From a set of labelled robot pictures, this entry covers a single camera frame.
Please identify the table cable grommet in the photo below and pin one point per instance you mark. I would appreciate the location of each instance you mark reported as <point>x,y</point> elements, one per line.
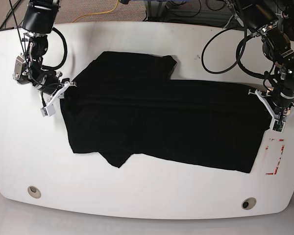
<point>249,203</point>
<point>34,192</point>

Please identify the wrist camera board image-left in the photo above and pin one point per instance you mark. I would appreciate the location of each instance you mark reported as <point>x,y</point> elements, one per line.
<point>44,112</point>

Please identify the right table cable grommet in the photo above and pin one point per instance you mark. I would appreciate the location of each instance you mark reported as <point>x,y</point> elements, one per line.
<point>249,203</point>

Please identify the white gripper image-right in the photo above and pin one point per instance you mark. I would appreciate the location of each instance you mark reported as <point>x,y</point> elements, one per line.
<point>278,114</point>

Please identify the black t-shirt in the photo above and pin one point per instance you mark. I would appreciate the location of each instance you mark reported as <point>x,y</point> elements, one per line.
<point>126,103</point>

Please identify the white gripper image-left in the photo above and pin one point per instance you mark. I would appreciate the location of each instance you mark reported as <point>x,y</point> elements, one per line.
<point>53,89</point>

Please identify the wrist camera board image-right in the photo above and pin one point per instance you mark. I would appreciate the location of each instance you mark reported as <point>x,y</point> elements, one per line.
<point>278,127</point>

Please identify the left table cable grommet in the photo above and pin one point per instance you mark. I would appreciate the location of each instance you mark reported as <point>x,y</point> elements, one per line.
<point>34,192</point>

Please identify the red tape rectangle marking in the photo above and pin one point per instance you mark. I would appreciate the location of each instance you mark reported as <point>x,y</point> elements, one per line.
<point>273,155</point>

